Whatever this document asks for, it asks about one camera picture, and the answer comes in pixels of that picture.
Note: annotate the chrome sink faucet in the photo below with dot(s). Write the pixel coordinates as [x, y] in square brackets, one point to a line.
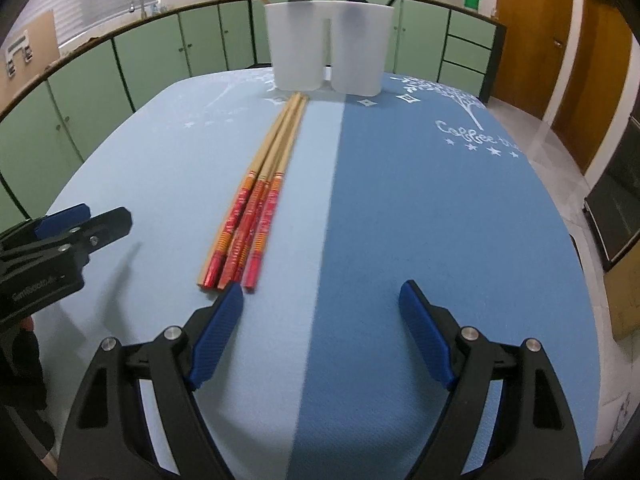
[138, 5]

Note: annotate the green lower kitchen cabinets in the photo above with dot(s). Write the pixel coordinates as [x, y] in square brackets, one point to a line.
[60, 118]

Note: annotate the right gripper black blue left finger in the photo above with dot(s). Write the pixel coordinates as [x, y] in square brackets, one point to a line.
[135, 415]

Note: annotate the white plastic utensil holder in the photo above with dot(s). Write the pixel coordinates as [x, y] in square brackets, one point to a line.
[343, 42]

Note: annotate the brown wooden door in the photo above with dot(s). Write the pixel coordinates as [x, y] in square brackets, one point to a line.
[596, 81]
[533, 51]

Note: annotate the red wooden chopstick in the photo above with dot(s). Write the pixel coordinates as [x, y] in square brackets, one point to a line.
[233, 260]
[247, 195]
[278, 158]

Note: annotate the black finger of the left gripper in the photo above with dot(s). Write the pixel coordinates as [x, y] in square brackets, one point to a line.
[80, 242]

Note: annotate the two-tone blue tablecloth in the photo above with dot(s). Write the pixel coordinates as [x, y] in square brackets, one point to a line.
[321, 379]

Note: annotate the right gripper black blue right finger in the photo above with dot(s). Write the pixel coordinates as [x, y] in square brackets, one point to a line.
[534, 435]

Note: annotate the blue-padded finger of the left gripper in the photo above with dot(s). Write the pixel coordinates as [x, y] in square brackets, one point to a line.
[52, 225]

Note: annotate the cardboard board with paper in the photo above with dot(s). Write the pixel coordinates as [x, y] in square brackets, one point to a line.
[32, 49]

